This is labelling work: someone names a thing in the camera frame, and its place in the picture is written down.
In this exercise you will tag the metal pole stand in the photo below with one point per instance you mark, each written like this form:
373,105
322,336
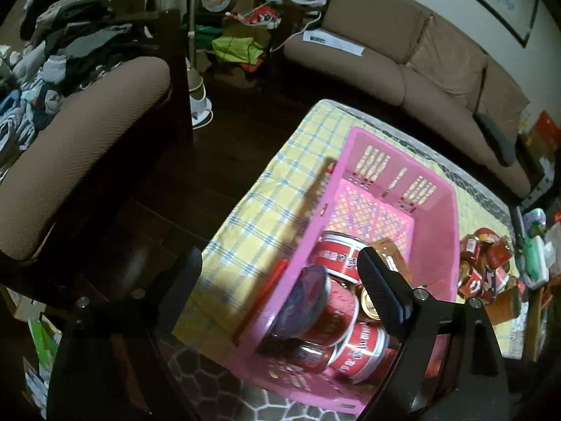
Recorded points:
193,30

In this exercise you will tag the green and white pack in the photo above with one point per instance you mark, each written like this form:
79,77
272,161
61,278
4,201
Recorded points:
532,254

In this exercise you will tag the red and white bag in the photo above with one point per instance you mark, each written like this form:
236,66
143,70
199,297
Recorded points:
258,17

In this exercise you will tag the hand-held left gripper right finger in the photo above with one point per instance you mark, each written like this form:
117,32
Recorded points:
383,296

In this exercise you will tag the pile of clothes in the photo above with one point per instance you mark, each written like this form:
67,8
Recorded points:
52,61

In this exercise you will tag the yellow checked tablecloth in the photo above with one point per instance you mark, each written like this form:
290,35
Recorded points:
263,210

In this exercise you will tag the printed paper sheet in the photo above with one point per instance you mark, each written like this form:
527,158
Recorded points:
333,41

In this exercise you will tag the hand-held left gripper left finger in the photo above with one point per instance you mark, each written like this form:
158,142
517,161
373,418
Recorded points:
175,298

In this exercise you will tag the wooden side table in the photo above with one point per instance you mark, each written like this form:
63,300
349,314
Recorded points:
537,311

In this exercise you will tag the brown mesh armchair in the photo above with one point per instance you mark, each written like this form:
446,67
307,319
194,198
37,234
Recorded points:
87,140

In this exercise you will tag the amber square container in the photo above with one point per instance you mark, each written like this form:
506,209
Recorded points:
508,307

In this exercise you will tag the pink plastic basket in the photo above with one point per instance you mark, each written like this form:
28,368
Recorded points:
434,228

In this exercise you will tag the green and white plastic bag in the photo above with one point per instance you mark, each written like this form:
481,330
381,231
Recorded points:
44,344

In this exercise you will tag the dark grey cushion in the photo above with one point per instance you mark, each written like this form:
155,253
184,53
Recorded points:
497,140

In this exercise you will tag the blue rim sauce cup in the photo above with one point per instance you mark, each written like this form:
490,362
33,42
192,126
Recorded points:
307,298

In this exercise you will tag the brown sofa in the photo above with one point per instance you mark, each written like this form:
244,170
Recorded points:
377,65

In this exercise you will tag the thin red stick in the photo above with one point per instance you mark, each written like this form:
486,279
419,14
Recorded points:
263,302

